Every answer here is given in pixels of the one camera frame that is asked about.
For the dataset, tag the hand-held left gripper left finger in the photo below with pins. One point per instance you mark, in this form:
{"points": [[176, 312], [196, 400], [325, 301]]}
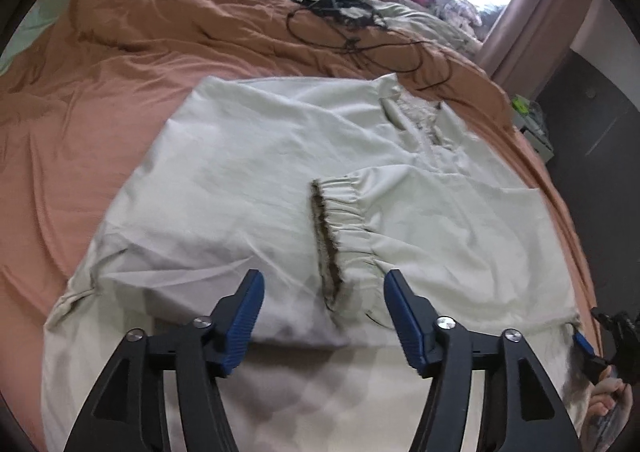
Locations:
{"points": [[242, 327]]}

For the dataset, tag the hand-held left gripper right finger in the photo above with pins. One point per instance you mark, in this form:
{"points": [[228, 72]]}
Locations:
{"points": [[405, 327]]}

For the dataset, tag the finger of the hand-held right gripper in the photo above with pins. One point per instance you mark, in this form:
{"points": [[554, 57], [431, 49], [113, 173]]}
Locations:
{"points": [[582, 343]]}

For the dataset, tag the white jacket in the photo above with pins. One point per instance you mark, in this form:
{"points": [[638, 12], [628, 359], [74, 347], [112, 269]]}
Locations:
{"points": [[240, 182]]}

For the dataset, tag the person's right hand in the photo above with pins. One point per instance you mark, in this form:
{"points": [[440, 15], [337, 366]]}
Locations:
{"points": [[607, 407]]}

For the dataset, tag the white nightstand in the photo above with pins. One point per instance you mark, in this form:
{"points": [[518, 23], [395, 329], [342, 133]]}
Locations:
{"points": [[537, 131]]}

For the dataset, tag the small green object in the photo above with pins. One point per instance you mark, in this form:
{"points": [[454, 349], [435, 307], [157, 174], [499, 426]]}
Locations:
{"points": [[520, 104]]}

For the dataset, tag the orange blanket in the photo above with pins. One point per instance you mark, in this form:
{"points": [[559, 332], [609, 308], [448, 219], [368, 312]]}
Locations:
{"points": [[100, 106]]}

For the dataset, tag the beige grey quilt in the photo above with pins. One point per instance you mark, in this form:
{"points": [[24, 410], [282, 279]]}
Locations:
{"points": [[400, 16]]}

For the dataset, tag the pink curtain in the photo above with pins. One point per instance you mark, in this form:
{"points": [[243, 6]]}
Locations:
{"points": [[535, 21]]}

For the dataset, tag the light green pillow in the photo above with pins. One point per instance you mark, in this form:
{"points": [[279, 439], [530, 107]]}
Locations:
{"points": [[32, 31]]}

